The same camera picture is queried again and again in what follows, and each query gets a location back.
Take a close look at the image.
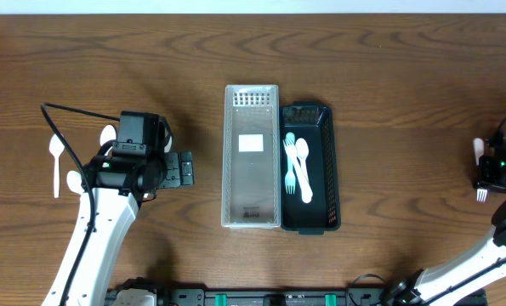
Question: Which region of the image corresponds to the white plastic spoon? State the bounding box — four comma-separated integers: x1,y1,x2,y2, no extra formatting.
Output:
99,125,117,146
295,138,309,179
164,136,173,153
66,171,84,195
48,134,65,198

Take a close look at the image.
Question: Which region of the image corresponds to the white plastic fork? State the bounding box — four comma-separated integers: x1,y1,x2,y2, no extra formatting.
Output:
284,132,296,195
283,139,313,203
473,138,488,202

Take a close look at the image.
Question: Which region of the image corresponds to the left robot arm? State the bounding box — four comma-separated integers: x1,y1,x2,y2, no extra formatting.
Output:
43,151,194,305

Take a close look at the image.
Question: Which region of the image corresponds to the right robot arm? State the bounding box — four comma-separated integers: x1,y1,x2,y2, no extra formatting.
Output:
382,201,506,305

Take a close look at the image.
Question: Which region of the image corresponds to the clear plastic basket tray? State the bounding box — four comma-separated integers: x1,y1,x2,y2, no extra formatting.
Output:
221,84,281,229

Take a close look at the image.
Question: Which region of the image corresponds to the black plastic basket tray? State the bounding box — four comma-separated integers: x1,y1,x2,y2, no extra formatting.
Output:
280,100,341,235

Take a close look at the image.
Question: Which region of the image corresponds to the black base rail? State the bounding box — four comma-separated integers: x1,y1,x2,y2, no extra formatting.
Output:
103,278,383,306

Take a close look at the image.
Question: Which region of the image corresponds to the left black cable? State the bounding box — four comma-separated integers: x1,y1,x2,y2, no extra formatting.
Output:
40,102,122,306

